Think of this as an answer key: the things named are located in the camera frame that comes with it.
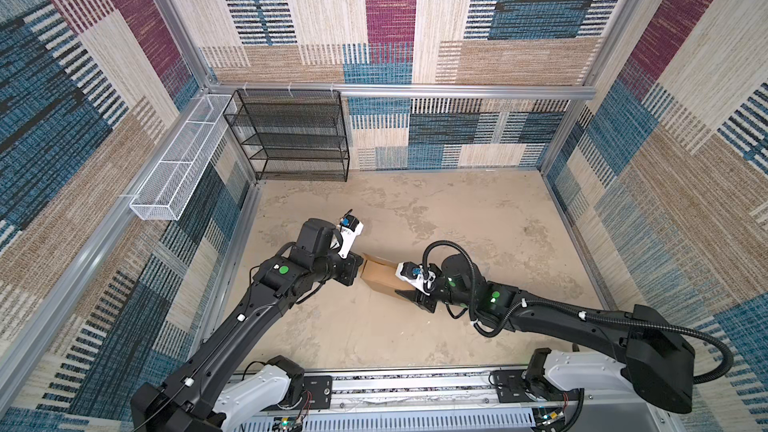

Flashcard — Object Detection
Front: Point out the brown cardboard box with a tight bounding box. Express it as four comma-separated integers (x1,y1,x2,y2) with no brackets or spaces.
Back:
359,254,414,300

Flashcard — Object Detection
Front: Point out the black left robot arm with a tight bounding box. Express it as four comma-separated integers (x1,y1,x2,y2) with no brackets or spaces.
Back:
130,213,363,431

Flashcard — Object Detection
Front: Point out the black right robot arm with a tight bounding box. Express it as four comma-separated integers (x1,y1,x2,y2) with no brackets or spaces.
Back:
395,254,695,414

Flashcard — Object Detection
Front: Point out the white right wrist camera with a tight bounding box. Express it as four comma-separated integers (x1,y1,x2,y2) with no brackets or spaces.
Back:
395,262,436,295

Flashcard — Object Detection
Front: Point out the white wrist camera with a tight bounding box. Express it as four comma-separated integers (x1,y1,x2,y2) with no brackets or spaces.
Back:
395,262,436,295
337,209,364,259

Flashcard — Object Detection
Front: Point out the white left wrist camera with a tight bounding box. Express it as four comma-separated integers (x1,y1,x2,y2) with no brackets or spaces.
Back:
337,209,364,259

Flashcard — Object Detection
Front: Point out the black corrugated cable conduit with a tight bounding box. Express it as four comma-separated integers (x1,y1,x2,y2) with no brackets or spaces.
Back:
421,239,735,427

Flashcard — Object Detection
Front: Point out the aluminium front mounting rail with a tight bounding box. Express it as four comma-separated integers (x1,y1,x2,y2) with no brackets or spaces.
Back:
149,365,679,432

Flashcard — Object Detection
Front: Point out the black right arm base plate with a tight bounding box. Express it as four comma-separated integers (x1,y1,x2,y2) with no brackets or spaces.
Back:
488,369,578,404

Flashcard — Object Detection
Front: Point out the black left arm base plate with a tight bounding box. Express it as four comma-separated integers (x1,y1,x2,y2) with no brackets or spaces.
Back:
283,375,333,410

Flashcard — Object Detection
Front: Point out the black wire mesh shelf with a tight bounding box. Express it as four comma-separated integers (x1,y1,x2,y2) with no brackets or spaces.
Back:
223,89,351,182

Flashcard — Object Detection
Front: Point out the white wire mesh basket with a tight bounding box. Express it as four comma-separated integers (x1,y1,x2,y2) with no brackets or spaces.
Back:
130,94,232,221

